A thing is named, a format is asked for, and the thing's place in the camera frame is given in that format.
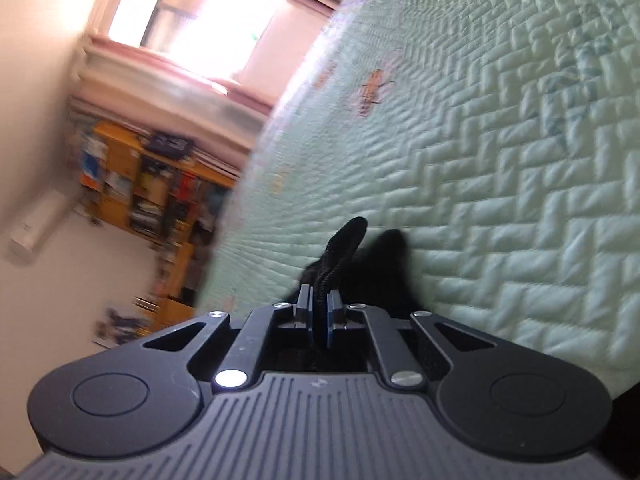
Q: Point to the wooden desk with drawers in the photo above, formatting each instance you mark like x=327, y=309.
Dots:
x=175, y=310

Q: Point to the wall poster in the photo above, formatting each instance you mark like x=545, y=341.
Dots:
x=122, y=325

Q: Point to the black hanging bag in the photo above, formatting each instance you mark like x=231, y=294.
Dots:
x=170, y=145

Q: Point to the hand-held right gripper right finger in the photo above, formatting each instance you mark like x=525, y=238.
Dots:
x=334, y=320

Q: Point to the green quilted bedspread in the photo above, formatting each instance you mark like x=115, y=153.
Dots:
x=500, y=160

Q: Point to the white air conditioner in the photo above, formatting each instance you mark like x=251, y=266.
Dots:
x=37, y=225

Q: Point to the black pants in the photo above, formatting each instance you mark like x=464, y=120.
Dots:
x=385, y=270

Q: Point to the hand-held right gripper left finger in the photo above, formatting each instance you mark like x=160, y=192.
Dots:
x=305, y=310

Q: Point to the pale sheer curtain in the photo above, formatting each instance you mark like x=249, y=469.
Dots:
x=175, y=105

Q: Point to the wooden bookshelf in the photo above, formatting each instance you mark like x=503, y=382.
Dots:
x=120, y=155

